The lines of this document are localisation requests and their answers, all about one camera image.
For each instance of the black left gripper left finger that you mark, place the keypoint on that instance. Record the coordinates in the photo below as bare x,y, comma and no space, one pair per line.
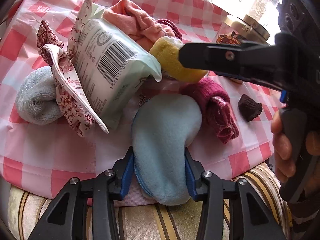
66,215

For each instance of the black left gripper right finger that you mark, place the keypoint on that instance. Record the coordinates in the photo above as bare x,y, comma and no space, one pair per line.
249,217

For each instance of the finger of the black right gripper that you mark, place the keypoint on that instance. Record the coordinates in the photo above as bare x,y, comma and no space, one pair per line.
245,62

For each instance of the dark brown sock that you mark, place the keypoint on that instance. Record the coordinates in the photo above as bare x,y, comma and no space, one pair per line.
249,109

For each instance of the magenta knitted sock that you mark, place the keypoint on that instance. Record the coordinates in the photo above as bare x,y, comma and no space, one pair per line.
214,103

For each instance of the yellow sponge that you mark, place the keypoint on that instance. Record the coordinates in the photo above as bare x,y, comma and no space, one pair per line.
166,50

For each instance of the light blue plush pad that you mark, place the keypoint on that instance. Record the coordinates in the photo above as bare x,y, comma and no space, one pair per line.
161,130

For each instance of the red floral patterned cloth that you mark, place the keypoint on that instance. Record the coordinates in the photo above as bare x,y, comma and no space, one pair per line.
70,95

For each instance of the light blue towel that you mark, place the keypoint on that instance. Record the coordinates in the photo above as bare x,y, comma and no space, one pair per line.
36,98

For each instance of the right hand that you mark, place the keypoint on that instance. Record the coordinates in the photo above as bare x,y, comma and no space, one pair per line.
285,166

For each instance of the gold lidded snack jar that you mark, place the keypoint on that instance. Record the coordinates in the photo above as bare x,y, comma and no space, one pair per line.
234,30

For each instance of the pink checkered tablecloth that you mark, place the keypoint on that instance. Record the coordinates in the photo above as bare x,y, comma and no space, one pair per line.
40,159

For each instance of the striped sofa cushion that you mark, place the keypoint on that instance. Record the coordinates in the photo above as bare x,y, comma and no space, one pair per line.
152,221

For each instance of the dark red rolled sock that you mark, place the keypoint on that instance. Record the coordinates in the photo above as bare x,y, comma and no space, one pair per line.
172,26

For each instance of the salmon pink cloth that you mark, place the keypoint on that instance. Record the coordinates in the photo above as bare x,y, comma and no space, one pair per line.
136,23

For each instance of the mint green wipes pack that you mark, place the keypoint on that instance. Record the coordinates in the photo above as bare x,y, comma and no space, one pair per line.
110,66

